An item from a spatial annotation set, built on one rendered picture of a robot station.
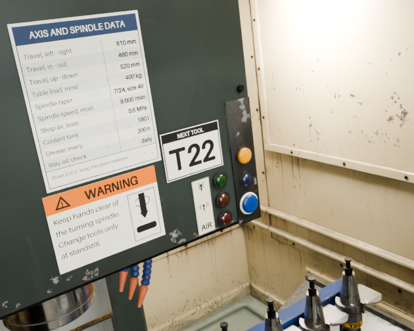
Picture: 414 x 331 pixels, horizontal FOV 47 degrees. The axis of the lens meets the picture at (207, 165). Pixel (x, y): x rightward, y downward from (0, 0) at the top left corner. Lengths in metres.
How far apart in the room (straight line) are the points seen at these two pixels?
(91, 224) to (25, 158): 0.12
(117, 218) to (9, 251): 0.14
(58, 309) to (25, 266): 0.20
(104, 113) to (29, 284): 0.23
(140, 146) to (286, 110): 1.12
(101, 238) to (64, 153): 0.13
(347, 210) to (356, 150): 0.22
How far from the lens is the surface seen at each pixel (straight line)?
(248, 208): 0.77
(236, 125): 0.73
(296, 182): 1.80
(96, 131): 0.63
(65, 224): 0.64
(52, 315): 0.83
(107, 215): 0.65
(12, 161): 0.60
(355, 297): 1.13
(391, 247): 1.60
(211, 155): 0.71
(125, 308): 1.55
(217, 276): 2.17
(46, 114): 0.61
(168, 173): 0.68
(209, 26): 0.70
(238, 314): 2.25
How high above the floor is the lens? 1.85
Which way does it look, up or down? 17 degrees down
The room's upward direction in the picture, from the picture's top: 8 degrees counter-clockwise
